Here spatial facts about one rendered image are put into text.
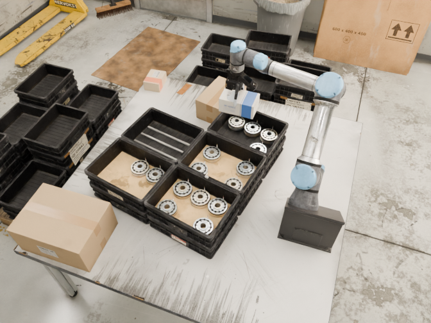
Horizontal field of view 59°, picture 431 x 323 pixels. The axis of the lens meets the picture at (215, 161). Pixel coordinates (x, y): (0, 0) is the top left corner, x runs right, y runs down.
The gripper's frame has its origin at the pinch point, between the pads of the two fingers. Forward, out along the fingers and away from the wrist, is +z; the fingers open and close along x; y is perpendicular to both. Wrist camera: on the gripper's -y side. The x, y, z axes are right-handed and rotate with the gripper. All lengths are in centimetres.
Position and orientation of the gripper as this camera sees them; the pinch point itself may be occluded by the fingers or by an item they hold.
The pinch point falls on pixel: (239, 100)
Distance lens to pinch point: 215.7
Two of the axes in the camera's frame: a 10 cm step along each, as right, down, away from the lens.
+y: -9.4, -2.6, 2.3
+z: 0.1, 6.5, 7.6
